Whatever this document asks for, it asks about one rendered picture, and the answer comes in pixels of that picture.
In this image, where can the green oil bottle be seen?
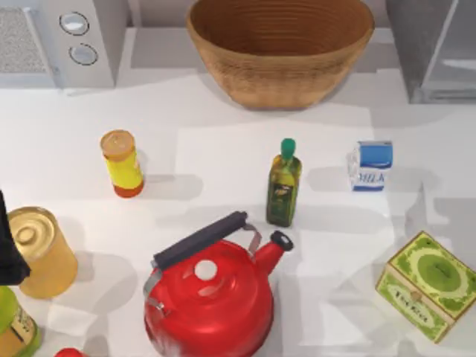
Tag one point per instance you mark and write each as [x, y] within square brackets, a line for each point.
[283, 186]

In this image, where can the yellow and orange canister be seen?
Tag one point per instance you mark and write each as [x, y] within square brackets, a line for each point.
[122, 167]

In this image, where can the red kettle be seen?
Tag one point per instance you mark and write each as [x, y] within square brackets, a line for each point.
[212, 297]

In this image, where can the woven brown basket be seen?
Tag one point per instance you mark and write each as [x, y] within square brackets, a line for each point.
[279, 63]

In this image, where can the blue and white milk carton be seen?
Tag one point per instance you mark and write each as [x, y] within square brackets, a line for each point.
[370, 165]

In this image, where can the gold tin can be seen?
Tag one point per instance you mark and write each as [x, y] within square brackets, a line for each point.
[44, 256]

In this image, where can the green tea box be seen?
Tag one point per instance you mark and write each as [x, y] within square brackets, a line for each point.
[425, 286]

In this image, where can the pale microwave oven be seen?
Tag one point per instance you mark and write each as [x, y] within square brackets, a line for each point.
[56, 44]

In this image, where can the grey cabinet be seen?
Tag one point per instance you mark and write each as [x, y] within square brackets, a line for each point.
[431, 48]

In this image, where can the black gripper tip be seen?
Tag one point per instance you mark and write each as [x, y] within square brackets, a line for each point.
[11, 249]

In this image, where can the small red object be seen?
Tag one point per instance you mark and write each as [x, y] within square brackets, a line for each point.
[68, 353]

